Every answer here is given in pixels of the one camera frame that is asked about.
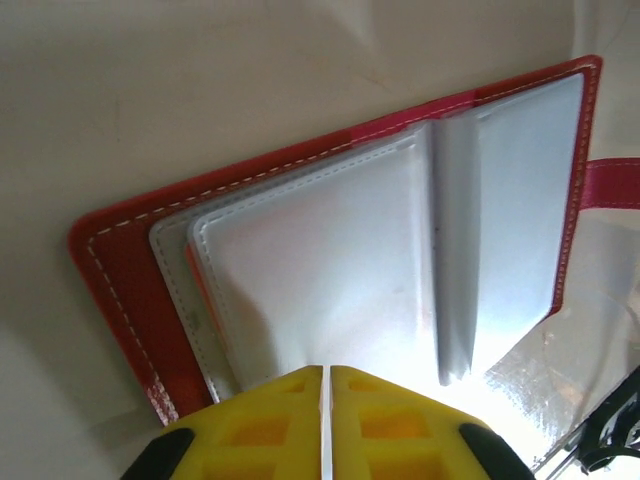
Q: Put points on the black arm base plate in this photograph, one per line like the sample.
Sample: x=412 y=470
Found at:
x=615 y=430

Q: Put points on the red leather card holder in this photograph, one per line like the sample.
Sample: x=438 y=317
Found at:
x=125 y=280

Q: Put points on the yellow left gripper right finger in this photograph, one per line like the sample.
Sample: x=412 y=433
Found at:
x=400 y=435

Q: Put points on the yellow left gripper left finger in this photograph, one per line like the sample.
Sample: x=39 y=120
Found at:
x=240 y=435

